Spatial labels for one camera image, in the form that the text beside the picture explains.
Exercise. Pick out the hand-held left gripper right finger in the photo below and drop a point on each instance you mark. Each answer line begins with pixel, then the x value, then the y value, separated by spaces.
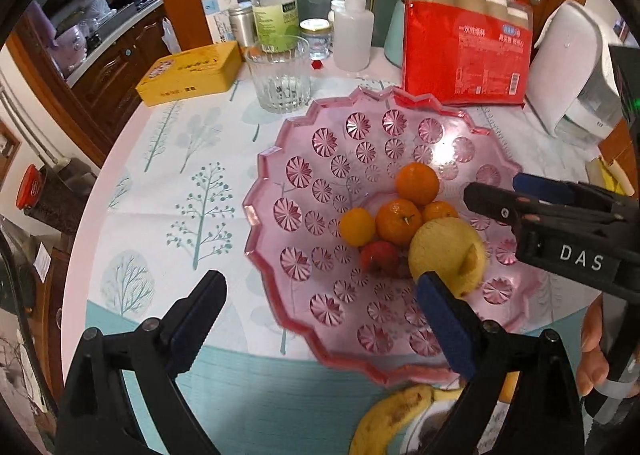
pixel 445 330

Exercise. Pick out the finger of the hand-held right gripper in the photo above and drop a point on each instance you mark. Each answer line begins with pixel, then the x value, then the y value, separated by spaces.
pixel 545 186
pixel 500 207

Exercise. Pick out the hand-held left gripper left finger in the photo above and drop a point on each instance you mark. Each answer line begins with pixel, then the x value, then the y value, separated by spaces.
pixel 192 335

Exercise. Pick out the orange tangerine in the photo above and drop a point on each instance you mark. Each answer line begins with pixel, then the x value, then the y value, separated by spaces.
pixel 417 182
pixel 440 211
pixel 397 221

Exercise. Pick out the yellow pear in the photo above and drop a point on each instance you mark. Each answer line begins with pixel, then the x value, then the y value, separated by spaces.
pixel 440 250

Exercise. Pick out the small red fruit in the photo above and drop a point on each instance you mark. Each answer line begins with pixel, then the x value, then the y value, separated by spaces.
pixel 380 257

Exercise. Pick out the yellow banana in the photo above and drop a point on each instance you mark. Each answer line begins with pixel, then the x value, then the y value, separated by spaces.
pixel 390 415

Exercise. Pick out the pink glass fruit bowl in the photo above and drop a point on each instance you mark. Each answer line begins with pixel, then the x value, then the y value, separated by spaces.
pixel 320 195

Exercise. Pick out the person's right hand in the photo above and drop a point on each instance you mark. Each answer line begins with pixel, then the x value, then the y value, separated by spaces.
pixel 592 340

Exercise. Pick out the teal striped placemat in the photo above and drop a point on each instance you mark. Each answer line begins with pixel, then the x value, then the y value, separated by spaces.
pixel 260 395

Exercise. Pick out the white countertop appliance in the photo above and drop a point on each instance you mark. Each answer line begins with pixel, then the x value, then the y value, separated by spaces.
pixel 560 85

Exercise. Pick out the white cloth cover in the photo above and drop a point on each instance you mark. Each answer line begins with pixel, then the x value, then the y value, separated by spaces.
pixel 607 55

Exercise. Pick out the red paper cup pack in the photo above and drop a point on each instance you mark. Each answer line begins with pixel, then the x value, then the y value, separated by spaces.
pixel 465 60

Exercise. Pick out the mint green container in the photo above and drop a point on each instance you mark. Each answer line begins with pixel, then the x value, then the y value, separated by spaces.
pixel 395 35

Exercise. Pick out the red lid container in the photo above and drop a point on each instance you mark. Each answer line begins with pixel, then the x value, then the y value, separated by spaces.
pixel 32 187

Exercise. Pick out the white squeeze bottle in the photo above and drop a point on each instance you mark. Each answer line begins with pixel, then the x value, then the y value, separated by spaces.
pixel 352 35

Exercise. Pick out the tiny red object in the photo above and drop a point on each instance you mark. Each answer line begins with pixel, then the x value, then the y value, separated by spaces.
pixel 317 65

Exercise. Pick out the small glass jar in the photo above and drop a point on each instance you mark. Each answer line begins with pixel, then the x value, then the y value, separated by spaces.
pixel 316 40

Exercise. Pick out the clear ribbed drinking glass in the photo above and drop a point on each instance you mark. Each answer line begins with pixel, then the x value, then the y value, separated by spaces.
pixel 277 80

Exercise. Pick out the yellow tin box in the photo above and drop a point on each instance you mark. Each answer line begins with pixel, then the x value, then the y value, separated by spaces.
pixel 190 70

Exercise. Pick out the wooden kitchen cabinet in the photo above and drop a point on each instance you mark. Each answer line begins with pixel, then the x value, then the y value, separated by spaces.
pixel 115 80

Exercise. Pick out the clear bottle green label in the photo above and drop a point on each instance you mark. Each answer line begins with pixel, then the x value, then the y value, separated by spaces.
pixel 275 15

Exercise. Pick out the small silver can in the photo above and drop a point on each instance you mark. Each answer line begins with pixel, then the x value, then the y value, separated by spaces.
pixel 241 25

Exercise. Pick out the white and blue carton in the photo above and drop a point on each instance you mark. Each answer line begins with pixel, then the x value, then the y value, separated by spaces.
pixel 217 15

